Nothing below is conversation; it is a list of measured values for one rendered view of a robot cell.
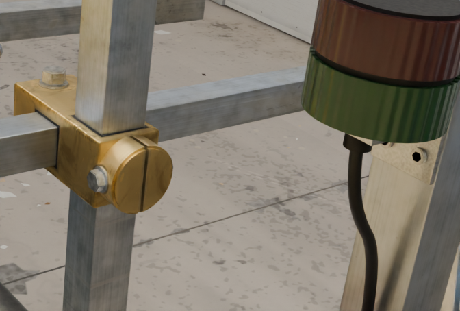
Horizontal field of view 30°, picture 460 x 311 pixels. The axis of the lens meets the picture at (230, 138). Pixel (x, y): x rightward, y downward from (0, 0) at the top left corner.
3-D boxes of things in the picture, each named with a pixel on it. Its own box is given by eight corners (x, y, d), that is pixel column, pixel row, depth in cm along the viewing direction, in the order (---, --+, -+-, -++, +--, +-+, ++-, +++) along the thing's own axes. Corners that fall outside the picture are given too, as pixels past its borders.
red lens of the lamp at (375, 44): (377, 23, 38) (387, -26, 37) (493, 69, 34) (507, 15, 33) (279, 37, 34) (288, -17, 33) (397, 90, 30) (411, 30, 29)
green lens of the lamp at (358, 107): (366, 77, 39) (376, 30, 38) (477, 127, 35) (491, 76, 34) (270, 96, 35) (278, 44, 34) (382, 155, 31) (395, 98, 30)
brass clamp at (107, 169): (74, 131, 69) (78, 71, 67) (176, 204, 60) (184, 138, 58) (4, 144, 65) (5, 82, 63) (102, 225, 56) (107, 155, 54)
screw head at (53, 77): (58, 77, 65) (59, 62, 65) (73, 86, 64) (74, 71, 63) (33, 81, 64) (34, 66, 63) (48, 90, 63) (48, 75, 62)
